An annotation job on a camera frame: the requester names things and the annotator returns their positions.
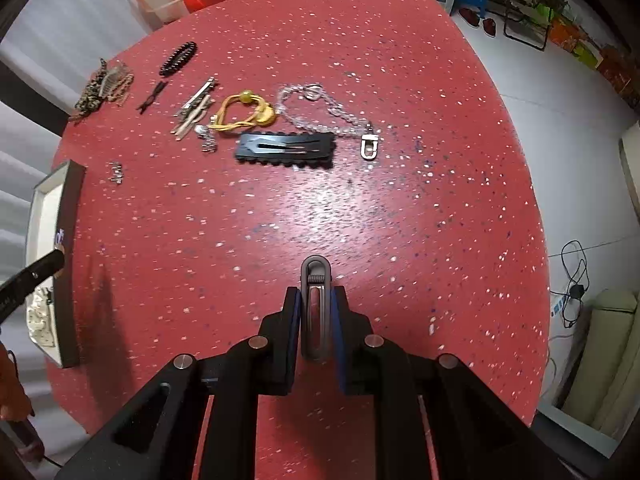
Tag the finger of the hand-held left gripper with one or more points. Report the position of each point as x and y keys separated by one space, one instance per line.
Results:
x=35 y=272

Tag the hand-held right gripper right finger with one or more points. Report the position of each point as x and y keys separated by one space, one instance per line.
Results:
x=340 y=340

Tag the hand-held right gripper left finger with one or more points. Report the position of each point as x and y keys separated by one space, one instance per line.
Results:
x=295 y=340

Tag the grey jewelry box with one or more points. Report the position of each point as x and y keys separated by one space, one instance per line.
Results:
x=70 y=260

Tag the plain grey metal hair clip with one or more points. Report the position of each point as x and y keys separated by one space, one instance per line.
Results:
x=315 y=264

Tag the black scalloped snap hair clip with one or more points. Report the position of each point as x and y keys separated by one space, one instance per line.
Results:
x=320 y=151

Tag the silver rhinestone hair clip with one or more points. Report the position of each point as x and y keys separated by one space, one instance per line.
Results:
x=202 y=91

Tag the cream polka dot scrunchie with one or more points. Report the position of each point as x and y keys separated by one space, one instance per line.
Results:
x=40 y=320

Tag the small silver earrings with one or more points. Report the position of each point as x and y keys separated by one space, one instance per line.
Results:
x=116 y=172

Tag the leopard print scrunchie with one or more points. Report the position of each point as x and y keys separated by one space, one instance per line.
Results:
x=92 y=91

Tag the small black bow clip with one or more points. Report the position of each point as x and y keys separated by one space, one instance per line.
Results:
x=151 y=97

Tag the translucent hair claw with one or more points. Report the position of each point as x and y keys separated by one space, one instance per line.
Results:
x=114 y=76

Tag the small silver charm clip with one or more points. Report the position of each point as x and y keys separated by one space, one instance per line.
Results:
x=206 y=146

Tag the beige hair clip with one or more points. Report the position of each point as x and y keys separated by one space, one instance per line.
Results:
x=187 y=124

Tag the white power strip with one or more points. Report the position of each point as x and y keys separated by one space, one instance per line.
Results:
x=559 y=305

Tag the white curtain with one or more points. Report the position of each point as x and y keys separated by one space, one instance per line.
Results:
x=50 y=50

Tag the beige sofa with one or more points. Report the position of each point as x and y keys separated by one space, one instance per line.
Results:
x=610 y=360

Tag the red shoe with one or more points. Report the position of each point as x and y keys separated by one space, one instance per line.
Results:
x=469 y=15
x=489 y=27

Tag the black metal folding rack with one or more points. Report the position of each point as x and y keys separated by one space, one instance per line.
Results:
x=507 y=20

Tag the row of colourful boxes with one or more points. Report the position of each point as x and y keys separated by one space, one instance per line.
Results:
x=580 y=50

